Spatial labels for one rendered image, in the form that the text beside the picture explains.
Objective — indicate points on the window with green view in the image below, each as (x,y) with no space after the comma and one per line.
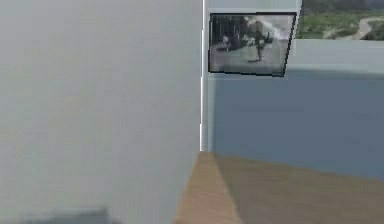
(340,20)

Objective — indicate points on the black framed grey picture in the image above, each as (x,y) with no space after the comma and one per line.
(250,45)

